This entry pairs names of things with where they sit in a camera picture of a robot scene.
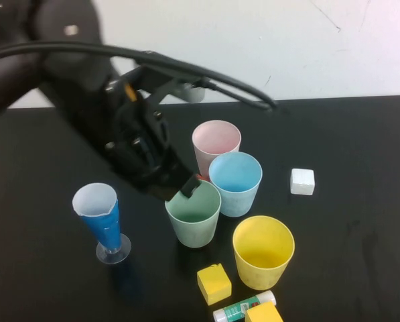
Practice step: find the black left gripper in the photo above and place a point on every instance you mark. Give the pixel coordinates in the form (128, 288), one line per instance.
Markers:
(139, 144)

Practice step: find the green plastic cup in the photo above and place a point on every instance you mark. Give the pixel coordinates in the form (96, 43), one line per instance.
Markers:
(193, 231)

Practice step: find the light blue plastic cup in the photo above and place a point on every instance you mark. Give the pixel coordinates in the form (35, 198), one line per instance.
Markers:
(234, 174)

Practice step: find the pink plastic cup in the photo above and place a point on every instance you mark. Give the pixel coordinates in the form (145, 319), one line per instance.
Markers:
(216, 137)

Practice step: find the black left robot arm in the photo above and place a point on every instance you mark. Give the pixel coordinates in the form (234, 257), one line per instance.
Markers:
(82, 73)

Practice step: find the orange foam cube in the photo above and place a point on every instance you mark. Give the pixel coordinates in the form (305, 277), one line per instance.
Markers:
(203, 177)

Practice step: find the blue conical measuring glass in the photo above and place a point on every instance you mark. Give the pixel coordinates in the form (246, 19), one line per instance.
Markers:
(102, 224)

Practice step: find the yellow foam cube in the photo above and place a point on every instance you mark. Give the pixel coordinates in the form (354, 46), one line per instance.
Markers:
(214, 283)
(262, 313)

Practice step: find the yellow plastic cup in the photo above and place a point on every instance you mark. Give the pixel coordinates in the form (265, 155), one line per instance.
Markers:
(263, 241)

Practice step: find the white foam cube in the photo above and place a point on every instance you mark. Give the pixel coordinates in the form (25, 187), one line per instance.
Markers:
(301, 181)

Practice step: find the white green glue stick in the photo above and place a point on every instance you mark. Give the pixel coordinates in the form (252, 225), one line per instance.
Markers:
(232, 310)

